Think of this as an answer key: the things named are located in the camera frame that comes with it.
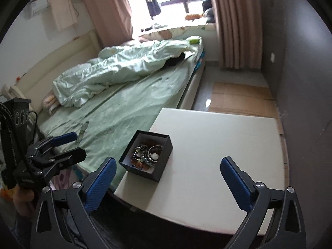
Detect light green quilt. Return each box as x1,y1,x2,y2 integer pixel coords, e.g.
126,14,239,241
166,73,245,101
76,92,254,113
53,35,192,108

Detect pile of beaded bracelets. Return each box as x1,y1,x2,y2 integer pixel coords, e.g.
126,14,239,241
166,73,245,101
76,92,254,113
130,141,156,172

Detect pink curtain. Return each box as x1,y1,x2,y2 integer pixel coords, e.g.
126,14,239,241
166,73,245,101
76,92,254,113
78,0,134,48
210,0,262,70

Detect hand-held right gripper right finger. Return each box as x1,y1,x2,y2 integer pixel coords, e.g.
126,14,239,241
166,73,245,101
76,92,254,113
220,156,308,249

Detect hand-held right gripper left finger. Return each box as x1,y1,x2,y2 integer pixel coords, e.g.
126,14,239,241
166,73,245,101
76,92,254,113
30,156,117,249

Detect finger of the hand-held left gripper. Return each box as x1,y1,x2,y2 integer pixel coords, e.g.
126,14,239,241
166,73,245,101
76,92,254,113
26,147,87,178
27,132,78,159

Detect pink pillow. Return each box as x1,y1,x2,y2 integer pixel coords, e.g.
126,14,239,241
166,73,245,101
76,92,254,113
43,93,63,115

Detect black jewelry box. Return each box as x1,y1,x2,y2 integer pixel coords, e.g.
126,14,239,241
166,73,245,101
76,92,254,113
118,130,173,182

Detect person's left hand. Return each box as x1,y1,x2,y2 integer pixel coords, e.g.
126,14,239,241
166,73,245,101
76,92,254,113
13,184,37,217

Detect brown bead bracelet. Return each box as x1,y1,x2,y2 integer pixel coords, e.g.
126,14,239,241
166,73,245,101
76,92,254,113
141,140,163,161

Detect beige cloth cover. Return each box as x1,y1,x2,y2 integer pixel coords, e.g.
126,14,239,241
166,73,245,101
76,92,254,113
48,0,78,32

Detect eyeglasses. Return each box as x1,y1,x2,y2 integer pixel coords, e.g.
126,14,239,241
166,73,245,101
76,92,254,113
75,121,90,143

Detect white bed frame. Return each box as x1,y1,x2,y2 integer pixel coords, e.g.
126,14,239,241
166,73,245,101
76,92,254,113
179,62,208,110

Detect black garment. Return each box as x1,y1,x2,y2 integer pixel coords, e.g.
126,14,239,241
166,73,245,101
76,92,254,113
165,53,186,67

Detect cream headboard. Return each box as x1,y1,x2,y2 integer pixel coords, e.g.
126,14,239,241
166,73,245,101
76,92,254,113
0,30,103,112

